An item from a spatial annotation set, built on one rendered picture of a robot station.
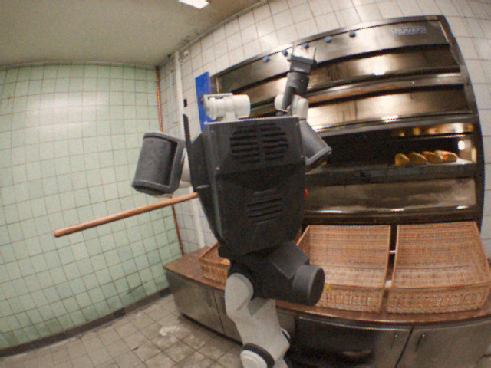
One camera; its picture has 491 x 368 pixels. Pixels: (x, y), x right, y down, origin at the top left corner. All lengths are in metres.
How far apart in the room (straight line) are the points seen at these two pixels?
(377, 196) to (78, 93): 2.53
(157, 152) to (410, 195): 1.27
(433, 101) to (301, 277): 1.18
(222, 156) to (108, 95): 2.07
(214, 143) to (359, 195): 1.11
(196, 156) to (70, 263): 1.86
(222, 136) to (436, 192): 1.24
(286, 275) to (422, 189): 1.04
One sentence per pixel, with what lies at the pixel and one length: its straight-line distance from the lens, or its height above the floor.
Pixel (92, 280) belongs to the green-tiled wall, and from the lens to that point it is 2.30.
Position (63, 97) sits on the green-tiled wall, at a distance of 2.31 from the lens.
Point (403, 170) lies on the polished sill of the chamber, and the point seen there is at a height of 1.17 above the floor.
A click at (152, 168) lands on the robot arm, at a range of 0.56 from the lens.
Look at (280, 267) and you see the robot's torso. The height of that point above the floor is 1.05.
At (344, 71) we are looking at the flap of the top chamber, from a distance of 1.45.
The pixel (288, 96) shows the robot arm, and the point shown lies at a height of 1.53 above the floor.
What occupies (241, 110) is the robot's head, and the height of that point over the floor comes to 1.46.
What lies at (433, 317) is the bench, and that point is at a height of 0.58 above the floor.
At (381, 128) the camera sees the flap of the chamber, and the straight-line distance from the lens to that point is 1.21.
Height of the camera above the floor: 1.32
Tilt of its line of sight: 6 degrees down
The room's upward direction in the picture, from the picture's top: 8 degrees counter-clockwise
